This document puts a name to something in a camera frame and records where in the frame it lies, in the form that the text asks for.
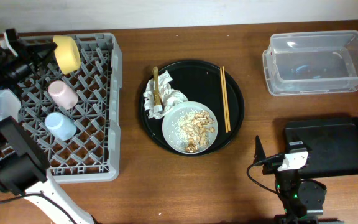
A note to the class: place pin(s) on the peanut shells and rice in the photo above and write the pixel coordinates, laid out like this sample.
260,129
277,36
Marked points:
194,130

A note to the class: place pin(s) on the light blue plastic cup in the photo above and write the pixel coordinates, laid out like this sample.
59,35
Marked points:
60,126

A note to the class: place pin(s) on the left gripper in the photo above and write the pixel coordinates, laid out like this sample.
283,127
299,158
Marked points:
30,53

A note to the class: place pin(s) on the yellow plastic bowl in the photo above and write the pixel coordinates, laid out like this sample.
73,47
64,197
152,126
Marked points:
67,54

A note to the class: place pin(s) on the pink plastic cup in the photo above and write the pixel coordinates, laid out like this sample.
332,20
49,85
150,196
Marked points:
62,94

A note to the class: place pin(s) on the crumpled white napkin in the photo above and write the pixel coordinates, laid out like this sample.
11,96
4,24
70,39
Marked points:
169,96

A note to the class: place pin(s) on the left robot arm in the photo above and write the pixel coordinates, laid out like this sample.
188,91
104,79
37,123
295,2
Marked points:
24,168

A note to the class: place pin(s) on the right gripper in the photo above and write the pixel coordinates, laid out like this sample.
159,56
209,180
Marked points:
260,153

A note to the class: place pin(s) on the clear plastic bin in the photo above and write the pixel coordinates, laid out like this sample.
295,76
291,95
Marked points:
309,63

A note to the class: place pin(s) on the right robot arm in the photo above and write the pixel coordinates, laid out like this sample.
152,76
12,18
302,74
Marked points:
302,199

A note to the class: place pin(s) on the grey plate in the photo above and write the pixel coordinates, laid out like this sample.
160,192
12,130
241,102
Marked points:
170,127

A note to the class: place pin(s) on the black rectangular tray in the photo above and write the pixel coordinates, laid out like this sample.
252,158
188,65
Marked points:
333,144

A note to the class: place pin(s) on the round black tray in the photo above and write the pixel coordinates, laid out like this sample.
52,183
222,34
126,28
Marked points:
200,81

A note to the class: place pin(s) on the gold snack wrapper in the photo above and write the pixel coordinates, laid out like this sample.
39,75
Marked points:
158,108

